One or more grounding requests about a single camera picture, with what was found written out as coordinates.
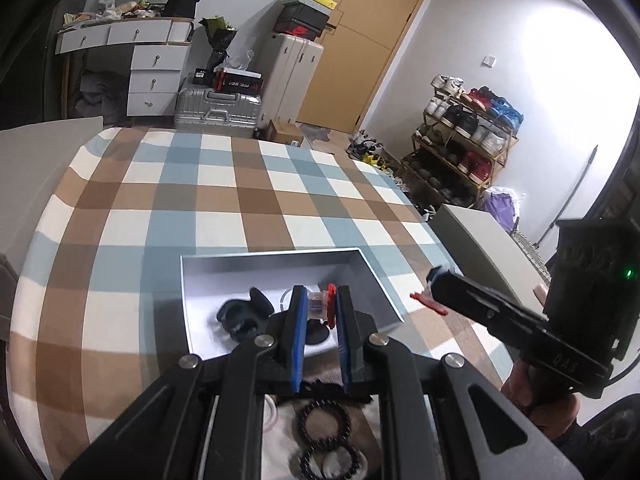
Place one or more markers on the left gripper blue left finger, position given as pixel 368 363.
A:
pixel 203 419

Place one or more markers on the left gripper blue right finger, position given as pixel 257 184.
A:
pixel 439 418

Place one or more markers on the red hair clip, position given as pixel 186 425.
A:
pixel 427 301

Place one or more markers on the red round badge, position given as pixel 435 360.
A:
pixel 321 306

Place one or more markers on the person's right hand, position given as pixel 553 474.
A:
pixel 552 419

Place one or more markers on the white round pin badge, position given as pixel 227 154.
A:
pixel 271 414

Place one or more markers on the black comb hair clip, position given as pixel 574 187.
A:
pixel 330 391

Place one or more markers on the purple plastic bag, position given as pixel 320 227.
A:
pixel 504 205

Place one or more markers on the checkered plaid tablecloth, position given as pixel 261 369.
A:
pixel 97 314

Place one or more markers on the black claw hair clip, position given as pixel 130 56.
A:
pixel 245 319

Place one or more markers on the grey open cardboard box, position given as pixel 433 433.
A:
pixel 207 282

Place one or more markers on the shoe rack with shoes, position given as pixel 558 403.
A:
pixel 462 144

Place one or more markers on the small cardboard box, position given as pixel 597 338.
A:
pixel 284 133

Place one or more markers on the silver suitcase lying flat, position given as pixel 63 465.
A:
pixel 202 110

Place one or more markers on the black red box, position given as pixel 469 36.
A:
pixel 229 80

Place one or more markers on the wooden door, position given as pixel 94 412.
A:
pixel 359 43

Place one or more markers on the white upright suitcase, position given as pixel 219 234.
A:
pixel 287 65

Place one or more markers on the white desk with drawers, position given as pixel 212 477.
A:
pixel 159 46

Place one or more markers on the stacked shoe boxes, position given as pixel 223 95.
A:
pixel 304 19

